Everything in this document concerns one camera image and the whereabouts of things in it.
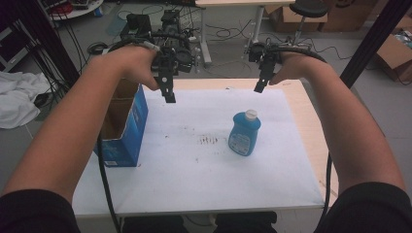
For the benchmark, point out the person's black sleeve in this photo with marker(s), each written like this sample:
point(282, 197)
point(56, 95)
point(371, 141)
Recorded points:
point(35, 213)
point(369, 210)

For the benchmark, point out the person's right hand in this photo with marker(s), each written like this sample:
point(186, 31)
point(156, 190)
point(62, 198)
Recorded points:
point(294, 68)

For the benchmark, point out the white table mat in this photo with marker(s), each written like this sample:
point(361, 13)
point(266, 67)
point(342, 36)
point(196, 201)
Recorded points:
point(194, 181)

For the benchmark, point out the person's leg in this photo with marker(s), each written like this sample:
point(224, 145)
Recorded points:
point(155, 225)
point(246, 223)

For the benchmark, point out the round white table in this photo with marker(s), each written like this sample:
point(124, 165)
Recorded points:
point(81, 11)

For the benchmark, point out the blue bottle with white cap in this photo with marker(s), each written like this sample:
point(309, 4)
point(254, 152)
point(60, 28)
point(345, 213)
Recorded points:
point(243, 136)

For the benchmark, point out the person's left hand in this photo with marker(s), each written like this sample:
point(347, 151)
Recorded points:
point(132, 64)

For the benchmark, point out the open brown cardboard box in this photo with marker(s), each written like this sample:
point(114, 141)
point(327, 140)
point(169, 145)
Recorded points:
point(393, 55)

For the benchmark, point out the person's right leg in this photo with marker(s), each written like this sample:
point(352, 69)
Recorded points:
point(246, 223)

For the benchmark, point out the blue cardboard box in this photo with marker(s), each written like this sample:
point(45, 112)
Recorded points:
point(132, 129)

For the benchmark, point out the person's left leg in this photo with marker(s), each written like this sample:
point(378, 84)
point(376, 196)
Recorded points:
point(155, 225)

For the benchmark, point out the black swivel stool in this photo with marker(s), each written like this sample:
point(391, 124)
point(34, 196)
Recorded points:
point(307, 8)

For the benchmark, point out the black metal post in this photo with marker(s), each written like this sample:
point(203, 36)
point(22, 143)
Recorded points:
point(48, 39)
point(375, 35)

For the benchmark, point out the white cloth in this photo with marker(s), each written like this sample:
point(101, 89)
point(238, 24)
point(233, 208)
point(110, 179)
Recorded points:
point(19, 97)

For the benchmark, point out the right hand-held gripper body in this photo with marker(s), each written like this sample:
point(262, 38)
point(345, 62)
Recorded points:
point(264, 55)

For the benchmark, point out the person's right black sleeve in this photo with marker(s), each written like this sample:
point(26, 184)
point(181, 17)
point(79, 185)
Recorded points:
point(369, 210)

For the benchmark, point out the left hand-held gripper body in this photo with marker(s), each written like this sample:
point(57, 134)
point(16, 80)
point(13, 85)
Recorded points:
point(170, 61)

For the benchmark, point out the small black computer tower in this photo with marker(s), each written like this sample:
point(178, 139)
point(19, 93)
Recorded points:
point(171, 21)

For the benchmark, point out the large brown cardboard box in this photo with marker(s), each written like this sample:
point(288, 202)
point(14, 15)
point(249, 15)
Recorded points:
point(350, 16)

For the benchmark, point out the flat brown cardboard box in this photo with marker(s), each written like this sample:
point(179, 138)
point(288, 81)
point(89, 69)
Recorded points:
point(291, 19)

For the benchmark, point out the white desk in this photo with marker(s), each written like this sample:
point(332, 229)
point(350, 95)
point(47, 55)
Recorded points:
point(246, 2)

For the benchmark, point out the large black computer tower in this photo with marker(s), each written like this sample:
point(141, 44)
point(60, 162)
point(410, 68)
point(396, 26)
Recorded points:
point(137, 24)

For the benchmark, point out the person's left black sleeve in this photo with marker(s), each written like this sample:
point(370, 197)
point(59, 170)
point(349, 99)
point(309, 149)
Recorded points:
point(35, 213)

